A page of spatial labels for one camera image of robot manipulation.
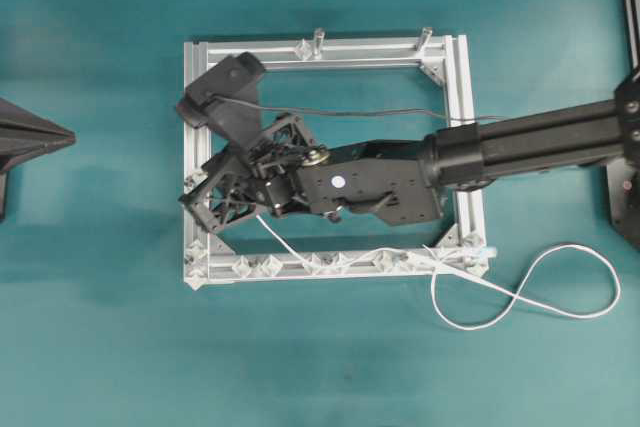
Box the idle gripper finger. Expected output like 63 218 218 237
0 98 75 138
1 137 75 170

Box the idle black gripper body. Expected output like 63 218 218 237
0 171 9 222

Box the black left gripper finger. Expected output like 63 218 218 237
252 114 315 157

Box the black active robot arm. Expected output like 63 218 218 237
177 69 639 234

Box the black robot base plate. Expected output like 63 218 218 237
606 161 639 249

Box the thin black camera cable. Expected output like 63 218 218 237
209 94 506 124

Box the steel pin top middle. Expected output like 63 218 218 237
312 28 325 59

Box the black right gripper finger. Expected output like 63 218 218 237
179 151 258 235

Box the white cable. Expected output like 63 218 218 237
254 214 622 333

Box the square aluminium extrusion frame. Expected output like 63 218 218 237
177 29 496 288

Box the black active gripper body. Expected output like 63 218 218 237
226 137 329 218

